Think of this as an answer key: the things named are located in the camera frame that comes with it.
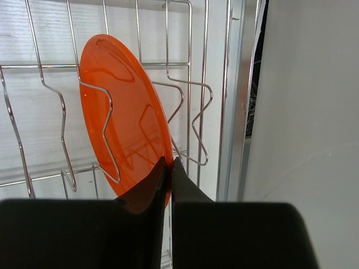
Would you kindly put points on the orange plate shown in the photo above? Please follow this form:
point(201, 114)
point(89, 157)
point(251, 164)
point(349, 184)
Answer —
point(124, 118)

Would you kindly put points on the chrome wire dish rack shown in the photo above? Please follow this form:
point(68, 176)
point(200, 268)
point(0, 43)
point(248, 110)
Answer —
point(46, 151)

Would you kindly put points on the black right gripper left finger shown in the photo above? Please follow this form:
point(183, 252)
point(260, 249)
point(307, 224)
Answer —
point(126, 232)

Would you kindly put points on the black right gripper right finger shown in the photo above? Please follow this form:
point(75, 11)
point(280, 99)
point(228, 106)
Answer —
point(208, 234)

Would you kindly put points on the aluminium frame rail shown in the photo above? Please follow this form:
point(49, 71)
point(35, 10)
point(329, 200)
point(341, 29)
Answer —
point(243, 27)

